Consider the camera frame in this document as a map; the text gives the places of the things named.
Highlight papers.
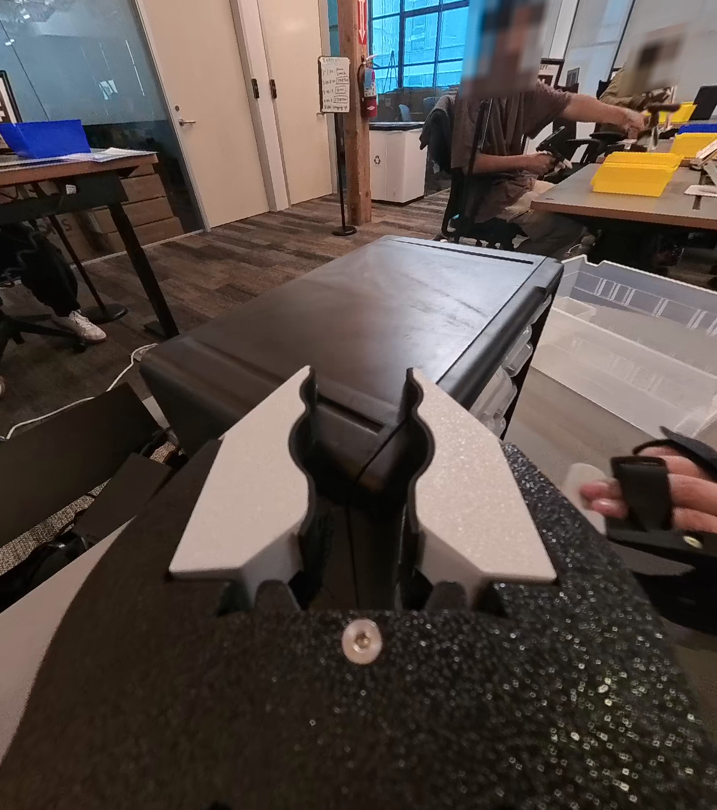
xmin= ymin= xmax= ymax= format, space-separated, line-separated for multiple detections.
xmin=88 ymin=146 xmax=158 ymax=163

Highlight rows of clear drawers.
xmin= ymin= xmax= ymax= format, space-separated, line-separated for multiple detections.
xmin=475 ymin=297 xmax=552 ymax=439

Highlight person's right hand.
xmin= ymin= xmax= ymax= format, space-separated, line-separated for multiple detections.
xmin=580 ymin=452 xmax=717 ymax=545

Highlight stack of cardboard boxes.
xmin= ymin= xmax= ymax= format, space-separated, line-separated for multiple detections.
xmin=35 ymin=163 xmax=186 ymax=262

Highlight white floor cable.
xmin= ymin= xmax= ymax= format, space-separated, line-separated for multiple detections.
xmin=3 ymin=342 xmax=160 ymax=444

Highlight blue plastic bin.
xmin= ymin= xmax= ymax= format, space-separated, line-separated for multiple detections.
xmin=0 ymin=119 xmax=92 ymax=159

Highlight white recycling bin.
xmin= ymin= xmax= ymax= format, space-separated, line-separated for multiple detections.
xmin=368 ymin=121 xmax=426 ymax=205

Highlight black office chair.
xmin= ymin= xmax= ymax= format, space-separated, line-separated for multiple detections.
xmin=425 ymin=95 xmax=524 ymax=249
xmin=0 ymin=253 xmax=88 ymax=375

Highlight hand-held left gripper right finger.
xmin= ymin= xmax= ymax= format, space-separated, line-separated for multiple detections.
xmin=404 ymin=367 xmax=558 ymax=610

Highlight whiteboard sign stand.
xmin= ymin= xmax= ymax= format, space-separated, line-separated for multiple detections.
xmin=318 ymin=55 xmax=358 ymax=238

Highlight black drawer cabinet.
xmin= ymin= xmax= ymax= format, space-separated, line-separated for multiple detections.
xmin=140 ymin=235 xmax=565 ymax=608

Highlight white door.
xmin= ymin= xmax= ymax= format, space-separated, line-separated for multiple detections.
xmin=138 ymin=0 xmax=271 ymax=232
xmin=257 ymin=0 xmax=335 ymax=208

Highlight wooden post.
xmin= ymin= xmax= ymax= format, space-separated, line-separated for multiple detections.
xmin=337 ymin=0 xmax=373 ymax=227

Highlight wooden desk with black legs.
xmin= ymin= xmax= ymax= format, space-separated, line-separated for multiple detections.
xmin=0 ymin=148 xmax=181 ymax=340

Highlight yellow plastic bin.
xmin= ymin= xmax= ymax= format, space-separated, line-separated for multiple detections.
xmin=590 ymin=151 xmax=684 ymax=199
xmin=668 ymin=130 xmax=717 ymax=159
xmin=649 ymin=101 xmax=698 ymax=125

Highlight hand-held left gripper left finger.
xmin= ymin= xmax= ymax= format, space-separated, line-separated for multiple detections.
xmin=168 ymin=365 xmax=318 ymax=610

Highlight large clear storage bin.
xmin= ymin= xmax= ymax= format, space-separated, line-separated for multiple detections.
xmin=532 ymin=256 xmax=717 ymax=439

